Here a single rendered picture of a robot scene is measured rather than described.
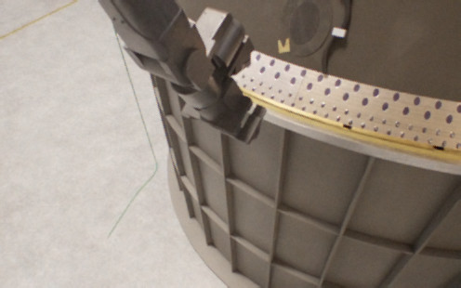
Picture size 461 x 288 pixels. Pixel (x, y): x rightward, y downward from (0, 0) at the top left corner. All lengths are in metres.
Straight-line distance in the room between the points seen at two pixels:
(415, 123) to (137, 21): 0.54
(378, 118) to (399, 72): 0.09
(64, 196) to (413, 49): 2.00
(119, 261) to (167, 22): 1.64
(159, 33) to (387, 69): 0.47
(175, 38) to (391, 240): 0.83
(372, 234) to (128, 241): 1.31
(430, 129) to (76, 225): 1.83
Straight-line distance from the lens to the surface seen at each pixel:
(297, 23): 0.73
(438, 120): 0.72
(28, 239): 2.20
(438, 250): 1.07
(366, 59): 0.70
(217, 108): 0.50
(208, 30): 0.46
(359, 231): 1.02
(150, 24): 0.34
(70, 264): 2.00
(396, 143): 0.69
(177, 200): 1.98
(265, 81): 0.74
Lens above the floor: 1.64
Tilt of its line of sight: 47 degrees down
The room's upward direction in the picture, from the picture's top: 3 degrees counter-clockwise
